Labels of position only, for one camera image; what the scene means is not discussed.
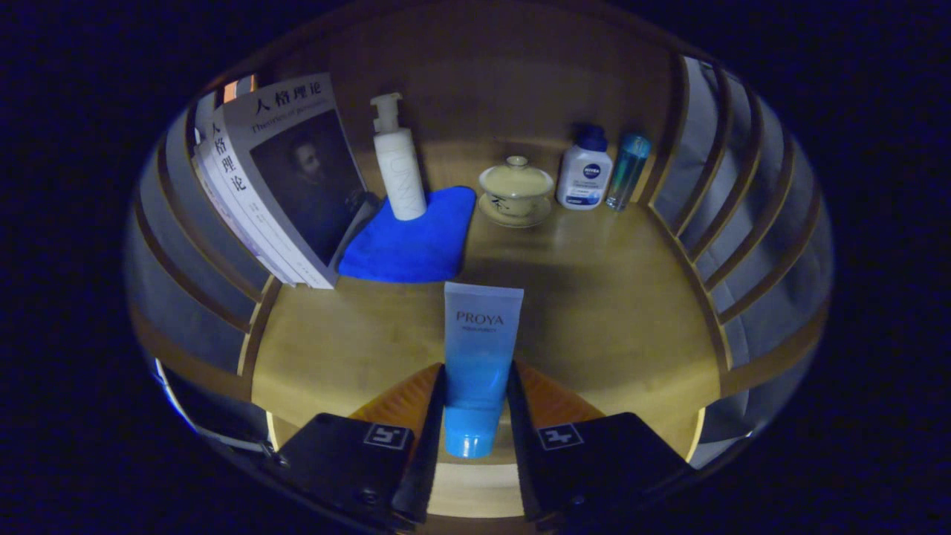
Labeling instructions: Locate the wooden countertop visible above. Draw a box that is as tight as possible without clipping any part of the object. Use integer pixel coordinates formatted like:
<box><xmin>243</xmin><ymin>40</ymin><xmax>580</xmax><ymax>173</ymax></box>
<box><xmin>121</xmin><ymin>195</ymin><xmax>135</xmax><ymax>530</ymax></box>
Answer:
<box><xmin>251</xmin><ymin>137</ymin><xmax>721</xmax><ymax>476</ymax></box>

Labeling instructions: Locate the lidded ceramic teacup with saucer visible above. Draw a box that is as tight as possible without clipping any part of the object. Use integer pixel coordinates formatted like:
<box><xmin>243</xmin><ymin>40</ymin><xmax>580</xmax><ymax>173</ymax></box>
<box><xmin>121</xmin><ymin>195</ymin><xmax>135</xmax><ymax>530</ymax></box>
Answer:
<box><xmin>478</xmin><ymin>155</ymin><xmax>555</xmax><ymax>228</ymax></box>

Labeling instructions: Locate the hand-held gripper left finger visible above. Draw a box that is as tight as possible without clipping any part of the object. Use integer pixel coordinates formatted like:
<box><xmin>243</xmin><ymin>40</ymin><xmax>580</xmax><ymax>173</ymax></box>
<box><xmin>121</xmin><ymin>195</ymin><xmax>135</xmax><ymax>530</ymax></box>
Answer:
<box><xmin>271</xmin><ymin>363</ymin><xmax>447</xmax><ymax>530</ymax></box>

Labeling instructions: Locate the wooden cabinet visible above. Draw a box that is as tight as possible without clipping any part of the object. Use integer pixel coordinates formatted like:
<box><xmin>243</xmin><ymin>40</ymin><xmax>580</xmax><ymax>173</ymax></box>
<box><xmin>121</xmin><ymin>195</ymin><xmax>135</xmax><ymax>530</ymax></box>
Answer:
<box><xmin>125</xmin><ymin>4</ymin><xmax>834</xmax><ymax>476</ymax></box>

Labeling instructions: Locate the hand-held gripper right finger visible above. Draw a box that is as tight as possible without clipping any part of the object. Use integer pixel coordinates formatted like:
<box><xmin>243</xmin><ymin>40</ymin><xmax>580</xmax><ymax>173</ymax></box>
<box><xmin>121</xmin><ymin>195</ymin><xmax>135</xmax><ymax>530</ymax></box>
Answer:
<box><xmin>507</xmin><ymin>360</ymin><xmax>695</xmax><ymax>530</ymax></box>

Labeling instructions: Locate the white pump bottle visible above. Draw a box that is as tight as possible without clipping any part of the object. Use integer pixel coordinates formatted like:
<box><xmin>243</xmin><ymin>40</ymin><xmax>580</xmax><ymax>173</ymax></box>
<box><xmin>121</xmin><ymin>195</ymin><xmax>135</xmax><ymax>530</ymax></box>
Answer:
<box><xmin>370</xmin><ymin>92</ymin><xmax>428</xmax><ymax>221</ymax></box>

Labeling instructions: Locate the grey portrait cover book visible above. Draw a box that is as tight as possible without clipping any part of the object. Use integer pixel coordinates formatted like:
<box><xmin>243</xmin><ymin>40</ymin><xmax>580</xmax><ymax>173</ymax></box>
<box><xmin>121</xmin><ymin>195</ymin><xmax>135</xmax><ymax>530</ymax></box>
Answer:
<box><xmin>202</xmin><ymin>72</ymin><xmax>380</xmax><ymax>291</ymax></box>

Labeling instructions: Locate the blue cosmetic tube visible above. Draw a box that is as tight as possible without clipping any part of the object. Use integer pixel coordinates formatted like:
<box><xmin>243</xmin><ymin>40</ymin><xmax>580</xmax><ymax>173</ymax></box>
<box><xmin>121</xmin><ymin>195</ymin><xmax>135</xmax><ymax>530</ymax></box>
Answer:
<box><xmin>443</xmin><ymin>282</ymin><xmax>525</xmax><ymax>459</ymax></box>

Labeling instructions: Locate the teal bottle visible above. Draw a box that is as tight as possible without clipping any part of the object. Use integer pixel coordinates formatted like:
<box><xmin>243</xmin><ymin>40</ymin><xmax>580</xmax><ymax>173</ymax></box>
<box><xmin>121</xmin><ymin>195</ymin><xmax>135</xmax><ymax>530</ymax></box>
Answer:
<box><xmin>605</xmin><ymin>134</ymin><xmax>652</xmax><ymax>212</ymax></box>

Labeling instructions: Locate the white lotion bottle blue cap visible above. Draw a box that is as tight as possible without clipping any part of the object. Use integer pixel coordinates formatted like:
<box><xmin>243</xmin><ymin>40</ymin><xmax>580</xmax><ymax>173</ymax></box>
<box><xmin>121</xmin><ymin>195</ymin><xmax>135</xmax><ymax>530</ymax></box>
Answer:
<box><xmin>556</xmin><ymin>124</ymin><xmax>614</xmax><ymax>211</ymax></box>

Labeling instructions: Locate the white and purple book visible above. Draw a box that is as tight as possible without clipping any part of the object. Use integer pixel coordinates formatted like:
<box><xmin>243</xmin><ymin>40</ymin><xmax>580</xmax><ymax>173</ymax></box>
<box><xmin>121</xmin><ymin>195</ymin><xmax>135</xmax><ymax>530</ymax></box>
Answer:
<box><xmin>191</xmin><ymin>141</ymin><xmax>291</xmax><ymax>285</ymax></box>

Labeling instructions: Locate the blue cloth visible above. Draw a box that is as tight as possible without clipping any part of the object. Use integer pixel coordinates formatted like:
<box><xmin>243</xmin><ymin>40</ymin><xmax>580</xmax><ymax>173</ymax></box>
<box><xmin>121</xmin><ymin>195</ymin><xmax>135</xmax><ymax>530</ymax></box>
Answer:
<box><xmin>338</xmin><ymin>186</ymin><xmax>477</xmax><ymax>284</ymax></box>

